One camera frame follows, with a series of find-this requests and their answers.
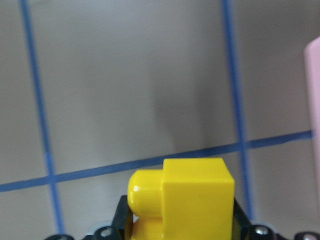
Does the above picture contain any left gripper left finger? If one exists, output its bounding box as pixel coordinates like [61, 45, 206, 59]
[111, 195, 134, 240]

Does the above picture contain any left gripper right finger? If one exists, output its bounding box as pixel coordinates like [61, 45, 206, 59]
[232, 199, 250, 240]

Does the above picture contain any yellow toy block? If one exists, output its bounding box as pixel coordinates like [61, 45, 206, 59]
[127, 158, 235, 240]

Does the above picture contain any pink plastic box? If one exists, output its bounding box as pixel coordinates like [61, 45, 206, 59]
[304, 37, 320, 194]

